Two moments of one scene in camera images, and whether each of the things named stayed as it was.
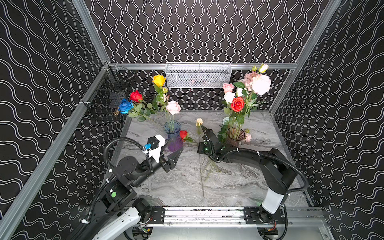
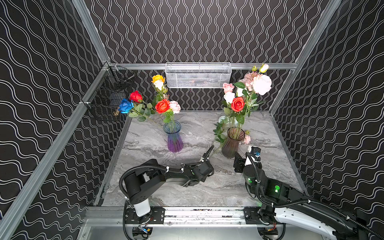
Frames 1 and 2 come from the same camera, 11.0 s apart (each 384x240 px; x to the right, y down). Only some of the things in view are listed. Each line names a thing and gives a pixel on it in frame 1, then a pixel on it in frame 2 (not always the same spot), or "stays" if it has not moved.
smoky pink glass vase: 235,134 stays
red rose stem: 137,96 stays
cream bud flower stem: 199,123 -> 161,89
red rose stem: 183,136 -> 163,106
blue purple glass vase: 172,128 stays
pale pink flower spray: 172,108 stays
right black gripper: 208,146 -> 238,165
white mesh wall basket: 197,75 stays
